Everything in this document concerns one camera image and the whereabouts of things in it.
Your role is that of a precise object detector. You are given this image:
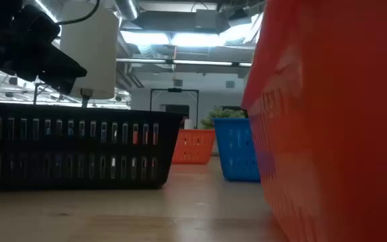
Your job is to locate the blue plastic basket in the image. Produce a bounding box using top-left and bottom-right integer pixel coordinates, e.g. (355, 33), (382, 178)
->
(212, 117), (262, 184)

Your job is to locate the orange plastic basket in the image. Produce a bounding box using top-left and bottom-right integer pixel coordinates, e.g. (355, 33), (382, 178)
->
(171, 128), (216, 165)
(241, 0), (387, 242)

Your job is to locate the metal lamp stem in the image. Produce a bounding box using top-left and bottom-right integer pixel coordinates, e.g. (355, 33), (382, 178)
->
(80, 88), (94, 109)

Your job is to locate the white cylindrical lamp shade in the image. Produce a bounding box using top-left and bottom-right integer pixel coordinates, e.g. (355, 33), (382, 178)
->
(60, 0), (120, 100)

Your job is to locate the black plastic basket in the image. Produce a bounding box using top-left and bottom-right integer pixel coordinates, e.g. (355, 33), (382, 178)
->
(0, 102), (185, 191)

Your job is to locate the grey ceiling air unit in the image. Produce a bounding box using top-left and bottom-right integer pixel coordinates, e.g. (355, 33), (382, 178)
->
(131, 9), (231, 35)

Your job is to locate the long ceiling light tube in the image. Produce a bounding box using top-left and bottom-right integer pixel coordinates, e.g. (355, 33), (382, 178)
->
(116, 58), (253, 68)

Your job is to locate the bright ceiling light panel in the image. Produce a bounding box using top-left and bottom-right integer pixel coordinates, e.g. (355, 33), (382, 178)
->
(120, 30), (259, 48)

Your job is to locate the green potted plant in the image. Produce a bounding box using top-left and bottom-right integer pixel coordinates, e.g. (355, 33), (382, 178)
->
(200, 106), (249, 130)

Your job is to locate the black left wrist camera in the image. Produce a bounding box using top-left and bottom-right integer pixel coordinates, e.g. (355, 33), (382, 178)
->
(13, 3), (61, 46)

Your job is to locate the black left camera cable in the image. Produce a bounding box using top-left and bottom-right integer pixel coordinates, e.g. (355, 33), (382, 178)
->
(56, 0), (101, 26)

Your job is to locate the silver ventilation duct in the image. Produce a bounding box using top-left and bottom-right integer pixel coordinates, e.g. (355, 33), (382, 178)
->
(112, 0), (141, 22)

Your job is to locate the black metal frame stand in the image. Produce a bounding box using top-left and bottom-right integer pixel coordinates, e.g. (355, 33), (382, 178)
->
(149, 87), (200, 120)

